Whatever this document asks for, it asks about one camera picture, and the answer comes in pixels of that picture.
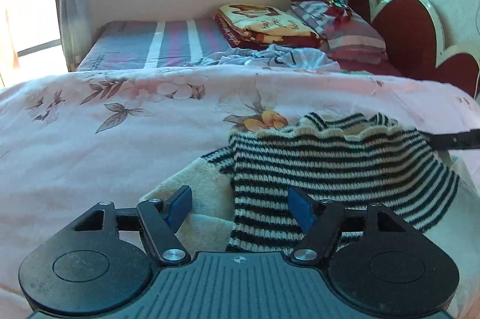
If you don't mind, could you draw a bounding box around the cream striped knit sweater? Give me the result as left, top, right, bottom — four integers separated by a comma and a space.
150, 112, 460, 253

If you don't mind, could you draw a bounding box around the striped red pillow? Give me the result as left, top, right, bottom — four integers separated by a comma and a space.
325, 10, 388, 65

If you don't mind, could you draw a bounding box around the crumpled light blue garment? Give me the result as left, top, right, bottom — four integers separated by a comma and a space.
189, 45, 342, 72

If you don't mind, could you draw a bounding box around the folded yellow red blanket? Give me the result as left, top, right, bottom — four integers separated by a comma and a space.
214, 4, 325, 50

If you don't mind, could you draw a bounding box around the striped purple bed sheet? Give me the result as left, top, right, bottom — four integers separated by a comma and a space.
77, 17, 230, 71

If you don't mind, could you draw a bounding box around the red heart-shaped headboard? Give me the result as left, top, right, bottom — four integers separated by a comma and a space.
347, 0, 479, 99

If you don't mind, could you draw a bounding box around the folded striped cloth with bow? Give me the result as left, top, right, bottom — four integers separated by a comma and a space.
290, 0, 352, 39

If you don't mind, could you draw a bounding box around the pink floral quilt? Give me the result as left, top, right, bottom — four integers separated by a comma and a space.
1, 65, 479, 318

